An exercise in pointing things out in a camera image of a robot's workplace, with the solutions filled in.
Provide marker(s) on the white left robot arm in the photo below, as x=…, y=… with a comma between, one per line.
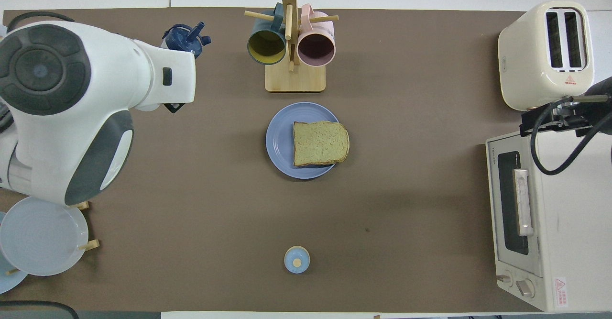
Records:
x=119, y=70

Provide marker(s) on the cream two-slot toaster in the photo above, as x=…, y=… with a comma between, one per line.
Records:
x=521, y=70

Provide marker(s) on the squeeze bottle with blue cap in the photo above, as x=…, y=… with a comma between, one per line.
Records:
x=184, y=39

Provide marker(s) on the pale grey plate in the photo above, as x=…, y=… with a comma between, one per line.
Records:
x=43, y=237

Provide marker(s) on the dark teal mug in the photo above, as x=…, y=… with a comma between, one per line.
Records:
x=266, y=46

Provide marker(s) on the pink mug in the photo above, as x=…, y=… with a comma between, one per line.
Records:
x=315, y=49

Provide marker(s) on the periwinkle blue plate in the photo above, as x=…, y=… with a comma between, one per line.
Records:
x=279, y=142

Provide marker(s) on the white toaster oven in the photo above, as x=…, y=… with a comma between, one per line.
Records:
x=573, y=237

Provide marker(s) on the wooden mug tree stand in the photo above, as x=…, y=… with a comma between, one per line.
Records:
x=295, y=81

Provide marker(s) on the light blue plate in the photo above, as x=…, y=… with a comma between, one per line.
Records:
x=7, y=280

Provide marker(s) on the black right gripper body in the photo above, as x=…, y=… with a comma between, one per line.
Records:
x=593, y=115

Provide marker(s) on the wooden plate rack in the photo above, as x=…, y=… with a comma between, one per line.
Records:
x=91, y=245

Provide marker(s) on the brown table mat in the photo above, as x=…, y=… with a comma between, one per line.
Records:
x=191, y=190

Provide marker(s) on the bread slice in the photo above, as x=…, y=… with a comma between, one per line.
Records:
x=320, y=143

